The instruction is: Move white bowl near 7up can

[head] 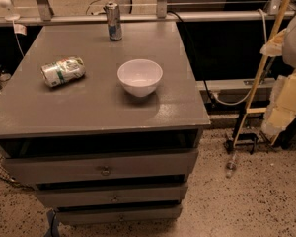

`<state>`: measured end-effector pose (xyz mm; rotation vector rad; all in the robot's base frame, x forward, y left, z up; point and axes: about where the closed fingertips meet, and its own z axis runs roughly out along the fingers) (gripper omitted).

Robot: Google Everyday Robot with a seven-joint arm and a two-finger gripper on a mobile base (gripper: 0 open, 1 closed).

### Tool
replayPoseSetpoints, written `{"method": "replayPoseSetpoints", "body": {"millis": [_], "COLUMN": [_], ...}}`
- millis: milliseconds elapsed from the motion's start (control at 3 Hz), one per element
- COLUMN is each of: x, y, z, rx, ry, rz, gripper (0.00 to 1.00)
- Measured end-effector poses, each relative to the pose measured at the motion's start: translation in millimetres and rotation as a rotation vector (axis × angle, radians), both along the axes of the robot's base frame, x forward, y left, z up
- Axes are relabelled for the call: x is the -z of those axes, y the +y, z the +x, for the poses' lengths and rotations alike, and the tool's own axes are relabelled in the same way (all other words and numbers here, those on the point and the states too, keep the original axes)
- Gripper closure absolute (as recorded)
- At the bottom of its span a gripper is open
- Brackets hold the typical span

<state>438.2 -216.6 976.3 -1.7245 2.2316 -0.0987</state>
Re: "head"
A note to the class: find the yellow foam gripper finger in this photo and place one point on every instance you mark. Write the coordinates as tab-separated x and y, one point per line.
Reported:
274	46
281	110

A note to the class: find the white ceramic bowl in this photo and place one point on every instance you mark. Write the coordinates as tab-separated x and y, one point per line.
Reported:
140	77

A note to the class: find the upright silver blue can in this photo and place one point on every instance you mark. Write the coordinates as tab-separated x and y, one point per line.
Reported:
113	19

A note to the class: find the crushed green 7up can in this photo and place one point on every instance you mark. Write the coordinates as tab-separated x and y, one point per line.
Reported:
63	71

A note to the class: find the metal railing bar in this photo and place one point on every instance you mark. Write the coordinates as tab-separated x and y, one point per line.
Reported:
211	16

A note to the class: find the clear plastic bottle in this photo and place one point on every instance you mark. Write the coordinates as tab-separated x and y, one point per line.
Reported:
231	165

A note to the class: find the top grey drawer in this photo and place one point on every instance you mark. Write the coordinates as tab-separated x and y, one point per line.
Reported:
44	170

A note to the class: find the grey drawer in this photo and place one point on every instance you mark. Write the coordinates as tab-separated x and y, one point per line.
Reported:
112	195
112	215
44	170

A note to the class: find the grey drawer cabinet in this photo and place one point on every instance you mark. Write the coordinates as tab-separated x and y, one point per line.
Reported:
94	114

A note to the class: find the middle grey drawer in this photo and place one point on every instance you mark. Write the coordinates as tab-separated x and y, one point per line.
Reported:
112	195

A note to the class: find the bottom grey drawer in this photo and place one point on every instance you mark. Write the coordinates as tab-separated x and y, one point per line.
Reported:
112	215

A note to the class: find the white desk lamp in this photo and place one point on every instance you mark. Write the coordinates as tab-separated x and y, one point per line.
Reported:
11	15

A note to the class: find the yellow wooden frame stand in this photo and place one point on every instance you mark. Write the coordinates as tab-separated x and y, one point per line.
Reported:
237	135

